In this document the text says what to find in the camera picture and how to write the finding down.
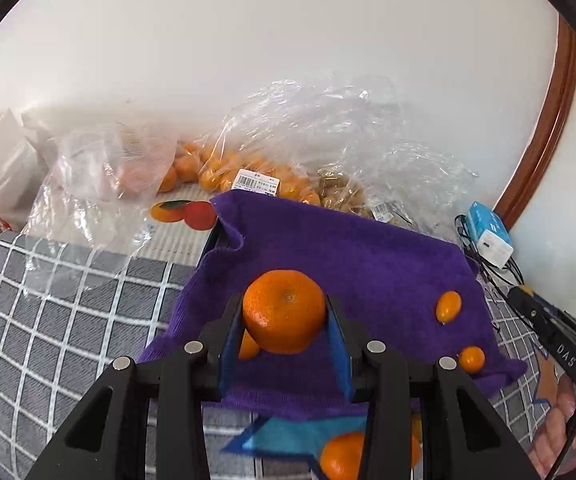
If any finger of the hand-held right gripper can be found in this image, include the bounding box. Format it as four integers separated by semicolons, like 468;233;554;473
505;284;556;346

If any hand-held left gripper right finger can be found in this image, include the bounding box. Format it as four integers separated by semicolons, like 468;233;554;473
324;294;541;480

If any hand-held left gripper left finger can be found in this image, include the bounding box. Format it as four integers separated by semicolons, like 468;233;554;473
22;294;246;480

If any large orange mandarin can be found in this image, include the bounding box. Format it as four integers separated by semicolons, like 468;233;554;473
242;269;329;355

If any orange kumquat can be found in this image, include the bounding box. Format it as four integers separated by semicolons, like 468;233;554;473
435;291;463;326
458;346;486;374

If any purple towel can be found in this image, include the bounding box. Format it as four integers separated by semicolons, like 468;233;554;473
138;190;529;421

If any person's right hand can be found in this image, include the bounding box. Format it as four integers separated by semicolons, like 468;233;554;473
528;374;576;479

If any white and blue charger box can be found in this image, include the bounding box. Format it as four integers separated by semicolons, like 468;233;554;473
465;201;514;268

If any fruit print cardboard box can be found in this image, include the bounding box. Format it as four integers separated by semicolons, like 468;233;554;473
144;197;219;266

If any grey checked tablecloth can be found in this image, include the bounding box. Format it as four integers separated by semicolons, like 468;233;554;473
0;230;559;480

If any clear bag of brown fruit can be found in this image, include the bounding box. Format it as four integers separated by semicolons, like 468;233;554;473
318;141;480;235

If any pile of bagged kumquats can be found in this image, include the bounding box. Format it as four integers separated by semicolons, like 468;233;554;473
158;141;321;207

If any crumpled clear plastic bag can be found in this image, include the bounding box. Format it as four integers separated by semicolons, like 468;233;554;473
25;119;181;283

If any clear plastic bag with label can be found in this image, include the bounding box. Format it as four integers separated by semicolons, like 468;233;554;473
195;76;403;208

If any white plastic bag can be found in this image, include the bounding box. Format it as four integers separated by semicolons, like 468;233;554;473
0;109;57;224

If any black cable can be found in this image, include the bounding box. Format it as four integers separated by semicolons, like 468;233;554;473
454;214;551;361

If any brown wooden door frame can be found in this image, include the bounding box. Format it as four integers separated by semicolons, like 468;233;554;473
493;14;576;231

